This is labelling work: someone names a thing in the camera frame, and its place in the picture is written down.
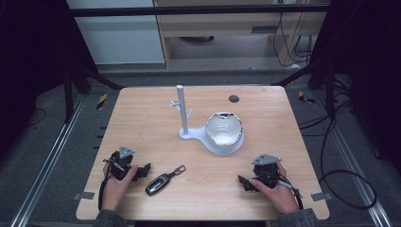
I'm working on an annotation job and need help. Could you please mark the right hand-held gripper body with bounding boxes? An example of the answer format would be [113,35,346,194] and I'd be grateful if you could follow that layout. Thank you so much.
[251,153,283,190]

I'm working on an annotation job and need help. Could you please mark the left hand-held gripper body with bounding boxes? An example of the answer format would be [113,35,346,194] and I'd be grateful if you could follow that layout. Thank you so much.
[102,145,140,182]

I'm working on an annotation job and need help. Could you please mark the black car key fob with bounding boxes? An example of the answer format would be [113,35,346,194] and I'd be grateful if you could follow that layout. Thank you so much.
[145,164,187,197]

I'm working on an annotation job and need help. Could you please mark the person's left hand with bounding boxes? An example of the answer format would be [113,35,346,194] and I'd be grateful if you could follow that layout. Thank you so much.
[100,164,139,213]

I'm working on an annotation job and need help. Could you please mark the person's right hand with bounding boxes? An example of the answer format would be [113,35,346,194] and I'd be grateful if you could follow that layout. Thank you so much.
[250,163,300,216]

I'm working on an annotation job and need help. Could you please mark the grey tape piece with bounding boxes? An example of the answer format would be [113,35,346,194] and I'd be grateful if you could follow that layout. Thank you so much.
[72,190,96,201]
[310,191,333,202]

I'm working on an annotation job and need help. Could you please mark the white bowl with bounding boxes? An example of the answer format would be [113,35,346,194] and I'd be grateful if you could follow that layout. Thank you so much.
[204,111,245,148]

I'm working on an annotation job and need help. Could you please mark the white key holder stand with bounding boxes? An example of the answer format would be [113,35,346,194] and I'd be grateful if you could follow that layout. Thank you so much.
[169,84,246,157]

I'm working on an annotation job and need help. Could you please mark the yellow black hazard tape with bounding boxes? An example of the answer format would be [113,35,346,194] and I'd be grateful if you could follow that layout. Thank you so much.
[96,93,109,111]
[297,90,317,105]

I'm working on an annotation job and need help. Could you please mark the black metal stand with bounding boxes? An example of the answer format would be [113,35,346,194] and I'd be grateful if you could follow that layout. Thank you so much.
[271,58,353,119]
[61,55,125,125]

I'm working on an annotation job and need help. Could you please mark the white cabinet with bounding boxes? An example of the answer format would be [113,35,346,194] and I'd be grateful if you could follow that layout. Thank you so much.
[65,0,166,66]

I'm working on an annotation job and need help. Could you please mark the wooden desk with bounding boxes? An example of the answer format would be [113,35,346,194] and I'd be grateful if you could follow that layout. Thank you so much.
[153,0,330,69]

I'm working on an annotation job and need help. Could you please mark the black horizontal bar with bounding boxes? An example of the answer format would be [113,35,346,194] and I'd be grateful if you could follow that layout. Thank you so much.
[68,5,333,18]

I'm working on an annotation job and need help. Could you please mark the right hand-held gripper cable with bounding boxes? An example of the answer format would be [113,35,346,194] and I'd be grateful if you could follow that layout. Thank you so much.
[277,173,305,211]

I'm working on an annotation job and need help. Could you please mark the hand-held gripper cable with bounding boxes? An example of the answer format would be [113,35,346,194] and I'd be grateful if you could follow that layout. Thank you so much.
[277,173,305,211]
[97,159,115,212]

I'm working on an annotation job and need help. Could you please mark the left hand-held gripper cable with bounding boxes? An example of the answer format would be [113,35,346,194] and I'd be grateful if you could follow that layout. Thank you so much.
[97,159,115,212]

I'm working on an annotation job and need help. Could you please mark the aluminium floor rail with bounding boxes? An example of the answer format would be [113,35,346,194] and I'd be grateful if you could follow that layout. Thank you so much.
[9,94,87,227]
[313,89,393,227]

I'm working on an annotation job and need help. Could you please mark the black floor cable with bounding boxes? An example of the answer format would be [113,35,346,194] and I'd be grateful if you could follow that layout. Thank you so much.
[297,94,378,211]

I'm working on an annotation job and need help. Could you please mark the black hanging cables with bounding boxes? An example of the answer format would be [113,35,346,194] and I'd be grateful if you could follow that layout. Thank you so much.
[271,0,317,68]

